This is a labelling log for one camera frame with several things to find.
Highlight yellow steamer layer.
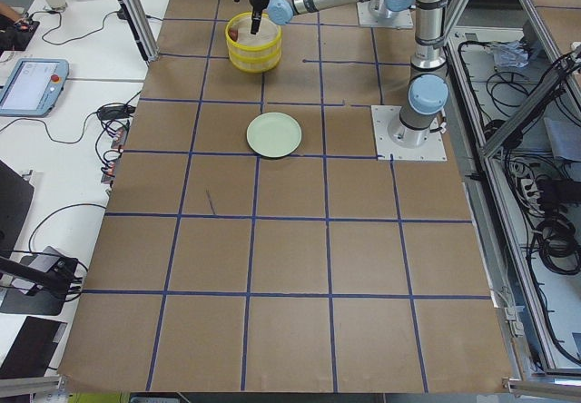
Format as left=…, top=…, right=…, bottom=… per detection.
left=225, top=12, right=282, bottom=56
left=229, top=50, right=281, bottom=74

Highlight brown bun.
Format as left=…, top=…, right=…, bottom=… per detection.
left=228, top=29, right=239, bottom=42

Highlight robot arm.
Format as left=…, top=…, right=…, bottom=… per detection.
left=234, top=0, right=448, bottom=149

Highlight pale green plate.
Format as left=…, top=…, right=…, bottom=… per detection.
left=246, top=112, right=302, bottom=158

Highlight black power adapter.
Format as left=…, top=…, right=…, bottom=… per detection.
left=97, top=104, right=135, bottom=121

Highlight teach pendant tablet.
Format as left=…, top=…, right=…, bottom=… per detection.
left=1, top=58, right=69, bottom=118

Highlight aluminium frame post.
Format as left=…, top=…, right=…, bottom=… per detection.
left=117, top=0, right=159, bottom=64

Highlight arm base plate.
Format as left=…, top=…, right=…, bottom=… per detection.
left=371, top=105, right=448, bottom=162
left=357, top=0, right=414, bottom=30

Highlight black camera stand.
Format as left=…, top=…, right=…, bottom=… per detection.
left=1, top=247, right=81, bottom=317

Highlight black coiled cables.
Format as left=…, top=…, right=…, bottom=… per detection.
left=526, top=216, right=580, bottom=273

